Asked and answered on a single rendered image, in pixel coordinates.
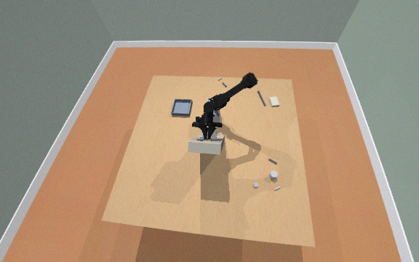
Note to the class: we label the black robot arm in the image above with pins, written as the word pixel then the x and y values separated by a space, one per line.
pixel 220 101

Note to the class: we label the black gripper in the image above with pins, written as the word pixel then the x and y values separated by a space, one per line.
pixel 207 122

